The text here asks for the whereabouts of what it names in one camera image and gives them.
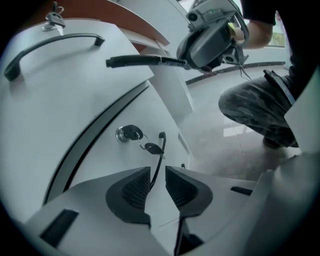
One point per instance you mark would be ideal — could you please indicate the window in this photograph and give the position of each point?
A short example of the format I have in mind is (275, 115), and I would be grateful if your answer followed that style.
(278, 37)

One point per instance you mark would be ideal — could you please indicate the person's right forearm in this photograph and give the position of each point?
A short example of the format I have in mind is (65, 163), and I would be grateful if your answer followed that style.
(257, 35)

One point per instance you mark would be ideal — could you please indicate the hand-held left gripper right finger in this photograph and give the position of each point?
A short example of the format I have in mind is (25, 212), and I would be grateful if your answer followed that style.
(215, 200)

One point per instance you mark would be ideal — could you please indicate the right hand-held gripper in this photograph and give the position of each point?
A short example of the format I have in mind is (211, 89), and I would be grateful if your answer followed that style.
(207, 47)

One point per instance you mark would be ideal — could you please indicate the person's camouflage trouser leg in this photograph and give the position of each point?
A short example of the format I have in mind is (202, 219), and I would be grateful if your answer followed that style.
(255, 105)

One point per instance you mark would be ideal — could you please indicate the person's dark shoe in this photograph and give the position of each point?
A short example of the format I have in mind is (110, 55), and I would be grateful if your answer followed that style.
(272, 143)

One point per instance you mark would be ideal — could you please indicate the silver drawer lock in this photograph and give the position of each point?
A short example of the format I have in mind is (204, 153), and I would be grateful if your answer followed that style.
(120, 136)

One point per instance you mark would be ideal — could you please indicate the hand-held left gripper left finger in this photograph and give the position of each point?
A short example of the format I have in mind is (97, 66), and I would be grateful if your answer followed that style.
(82, 210)

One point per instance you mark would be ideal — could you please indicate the bunch of black-headed keys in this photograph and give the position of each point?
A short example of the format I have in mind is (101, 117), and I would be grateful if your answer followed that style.
(55, 18)

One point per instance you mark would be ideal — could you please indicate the dark skirting strip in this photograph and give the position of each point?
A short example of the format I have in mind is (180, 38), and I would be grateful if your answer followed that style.
(262, 65)

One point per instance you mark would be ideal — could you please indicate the person's black shirt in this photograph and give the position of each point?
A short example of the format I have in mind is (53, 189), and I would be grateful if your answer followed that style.
(300, 37)

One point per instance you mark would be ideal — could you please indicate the white drawer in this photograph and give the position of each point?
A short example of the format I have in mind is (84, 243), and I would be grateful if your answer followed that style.
(65, 95)
(105, 155)

